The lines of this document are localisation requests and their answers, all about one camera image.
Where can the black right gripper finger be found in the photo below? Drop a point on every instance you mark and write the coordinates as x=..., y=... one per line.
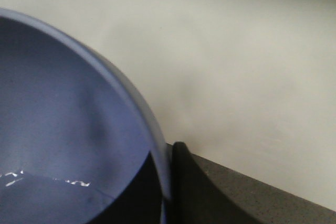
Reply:
x=196, y=199

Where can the blue cooking pot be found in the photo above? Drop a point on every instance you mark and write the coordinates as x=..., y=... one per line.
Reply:
x=79, y=144

